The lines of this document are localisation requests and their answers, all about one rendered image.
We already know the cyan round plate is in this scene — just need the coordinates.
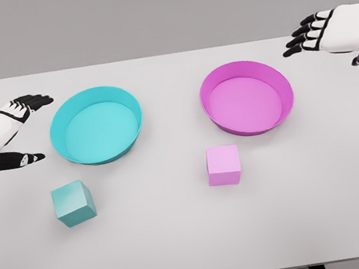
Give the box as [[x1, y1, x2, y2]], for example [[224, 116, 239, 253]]
[[44, 80, 150, 172]]

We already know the pink cube block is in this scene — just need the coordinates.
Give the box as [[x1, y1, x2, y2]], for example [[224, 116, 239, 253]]
[[203, 143, 244, 189]]

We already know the magenta round plate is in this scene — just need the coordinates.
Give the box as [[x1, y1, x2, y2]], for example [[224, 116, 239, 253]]
[[195, 54, 300, 143]]

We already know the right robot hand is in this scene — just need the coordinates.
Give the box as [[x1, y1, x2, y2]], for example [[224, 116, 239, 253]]
[[277, 2, 359, 77]]

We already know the teal cube block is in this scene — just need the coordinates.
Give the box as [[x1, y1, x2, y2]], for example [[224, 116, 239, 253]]
[[49, 177, 100, 231]]

